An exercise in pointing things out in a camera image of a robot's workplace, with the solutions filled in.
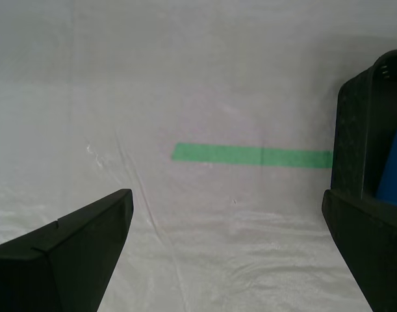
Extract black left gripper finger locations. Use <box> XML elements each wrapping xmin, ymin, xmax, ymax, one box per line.
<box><xmin>321</xmin><ymin>189</ymin><xmax>397</xmax><ymax>312</ymax></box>
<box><xmin>0</xmin><ymin>188</ymin><xmax>134</xmax><ymax>312</ymax></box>

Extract blue rectangular block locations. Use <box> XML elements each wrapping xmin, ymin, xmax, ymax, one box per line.
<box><xmin>373</xmin><ymin>127</ymin><xmax>397</xmax><ymax>207</ymax></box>

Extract black perforated plastic basket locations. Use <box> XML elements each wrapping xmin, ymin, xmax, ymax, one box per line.
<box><xmin>329</xmin><ymin>49</ymin><xmax>397</xmax><ymax>232</ymax></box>

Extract long green tape strip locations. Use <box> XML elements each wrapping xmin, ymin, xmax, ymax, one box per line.
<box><xmin>171</xmin><ymin>142</ymin><xmax>334</xmax><ymax>169</ymax></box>

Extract white woven table cover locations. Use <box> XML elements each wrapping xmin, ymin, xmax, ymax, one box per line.
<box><xmin>0</xmin><ymin>0</ymin><xmax>397</xmax><ymax>312</ymax></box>

